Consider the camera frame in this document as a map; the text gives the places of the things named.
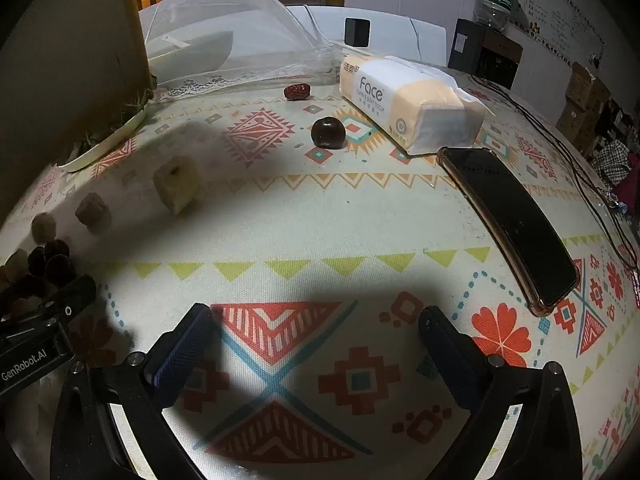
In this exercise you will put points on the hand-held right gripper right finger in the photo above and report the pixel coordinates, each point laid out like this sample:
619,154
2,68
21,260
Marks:
456,360

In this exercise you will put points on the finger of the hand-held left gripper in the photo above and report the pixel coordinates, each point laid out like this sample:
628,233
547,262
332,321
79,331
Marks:
75,292

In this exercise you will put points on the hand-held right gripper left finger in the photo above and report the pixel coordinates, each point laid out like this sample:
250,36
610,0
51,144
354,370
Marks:
184,357

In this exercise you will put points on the dark round plum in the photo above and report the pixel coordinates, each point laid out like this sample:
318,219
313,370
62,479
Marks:
327,132

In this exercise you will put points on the wrinkled red date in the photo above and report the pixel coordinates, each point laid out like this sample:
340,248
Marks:
297,91

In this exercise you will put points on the dark red date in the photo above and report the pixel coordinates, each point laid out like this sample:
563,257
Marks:
60,269
56,248
36,260

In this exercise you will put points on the pale beige fruit piece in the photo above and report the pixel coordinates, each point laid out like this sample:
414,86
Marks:
16,261

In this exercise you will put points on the brown fruit lump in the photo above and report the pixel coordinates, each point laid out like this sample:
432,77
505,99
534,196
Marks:
43,225
92,211

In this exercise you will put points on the black smartphone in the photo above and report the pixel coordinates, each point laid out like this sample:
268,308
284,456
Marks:
515,225

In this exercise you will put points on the beige fruit cube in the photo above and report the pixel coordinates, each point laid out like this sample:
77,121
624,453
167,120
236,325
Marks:
177,184

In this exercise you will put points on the white plate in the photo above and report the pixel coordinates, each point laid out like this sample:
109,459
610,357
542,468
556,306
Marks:
107,141

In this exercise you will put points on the tan cardboard panel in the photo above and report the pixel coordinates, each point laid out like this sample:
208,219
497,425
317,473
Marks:
65,60

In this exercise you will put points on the red cloth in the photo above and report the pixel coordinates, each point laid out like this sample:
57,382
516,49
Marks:
629,185

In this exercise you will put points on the ceramic bowl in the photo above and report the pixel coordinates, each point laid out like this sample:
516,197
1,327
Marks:
200,55

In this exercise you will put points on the white spoon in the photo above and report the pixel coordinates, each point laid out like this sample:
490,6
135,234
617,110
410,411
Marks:
173,41

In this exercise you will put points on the tissue pack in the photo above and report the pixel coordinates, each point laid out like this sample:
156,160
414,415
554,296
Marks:
400,95

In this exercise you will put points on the cardboard boxes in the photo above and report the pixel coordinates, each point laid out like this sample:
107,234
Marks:
585,100

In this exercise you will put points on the black cabinet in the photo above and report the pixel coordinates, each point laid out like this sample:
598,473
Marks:
492,57

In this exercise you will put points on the white mesh food cover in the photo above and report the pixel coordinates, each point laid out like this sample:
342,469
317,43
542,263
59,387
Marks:
260,25

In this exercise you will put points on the white appliance top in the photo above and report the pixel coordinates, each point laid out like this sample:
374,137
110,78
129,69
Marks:
400,35

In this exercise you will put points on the small black box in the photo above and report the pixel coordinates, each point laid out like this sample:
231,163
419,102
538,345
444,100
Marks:
357,32

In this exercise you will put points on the white wall poster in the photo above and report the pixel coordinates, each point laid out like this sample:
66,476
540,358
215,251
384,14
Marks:
560,15

